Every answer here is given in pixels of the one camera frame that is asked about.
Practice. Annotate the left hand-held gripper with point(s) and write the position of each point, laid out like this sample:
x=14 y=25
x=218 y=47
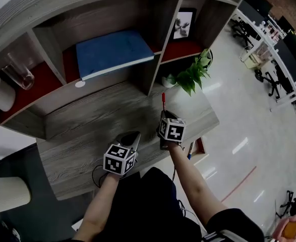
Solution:
x=116 y=160

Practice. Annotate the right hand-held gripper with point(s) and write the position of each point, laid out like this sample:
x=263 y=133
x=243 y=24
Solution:
x=173 y=131

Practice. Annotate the red marker pen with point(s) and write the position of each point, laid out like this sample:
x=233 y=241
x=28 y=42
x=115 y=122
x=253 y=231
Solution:
x=163 y=101

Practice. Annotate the wooden desk drawer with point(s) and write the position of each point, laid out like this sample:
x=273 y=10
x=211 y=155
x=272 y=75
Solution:
x=200 y=145

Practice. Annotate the person's right forearm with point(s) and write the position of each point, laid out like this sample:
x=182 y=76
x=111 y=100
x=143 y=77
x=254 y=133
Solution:
x=195 y=185

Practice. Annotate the person's left forearm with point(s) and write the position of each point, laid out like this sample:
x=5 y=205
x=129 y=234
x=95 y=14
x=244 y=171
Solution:
x=97 y=210

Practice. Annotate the grey wooden desk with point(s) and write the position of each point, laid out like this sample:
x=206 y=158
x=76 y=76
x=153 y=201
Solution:
x=87 y=135

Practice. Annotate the grey wooden desk hutch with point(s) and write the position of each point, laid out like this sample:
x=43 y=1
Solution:
x=112 y=14

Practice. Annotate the row of white office desks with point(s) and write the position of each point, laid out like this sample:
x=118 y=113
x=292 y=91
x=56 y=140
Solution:
x=284 y=54

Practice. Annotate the green potted plant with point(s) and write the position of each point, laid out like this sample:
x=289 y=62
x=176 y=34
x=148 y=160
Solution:
x=193 y=72

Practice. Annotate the person's dark shirt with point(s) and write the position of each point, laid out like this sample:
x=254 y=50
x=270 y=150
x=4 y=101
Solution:
x=147 y=210

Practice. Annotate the blue notebook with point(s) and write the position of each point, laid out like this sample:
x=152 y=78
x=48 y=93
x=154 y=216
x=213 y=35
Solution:
x=110 y=52

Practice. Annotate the black framed picture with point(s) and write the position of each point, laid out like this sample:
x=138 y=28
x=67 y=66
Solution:
x=184 y=24

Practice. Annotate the clear drinking glass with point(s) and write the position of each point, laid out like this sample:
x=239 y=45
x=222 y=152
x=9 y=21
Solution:
x=20 y=72

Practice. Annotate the white round counter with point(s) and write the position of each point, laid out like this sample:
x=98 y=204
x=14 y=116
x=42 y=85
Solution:
x=6 y=194

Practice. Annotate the white ceramic cup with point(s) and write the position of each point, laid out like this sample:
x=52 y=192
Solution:
x=1 y=94

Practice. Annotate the pink orange pouch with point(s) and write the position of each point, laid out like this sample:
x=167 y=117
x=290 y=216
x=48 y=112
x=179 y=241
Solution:
x=291 y=229

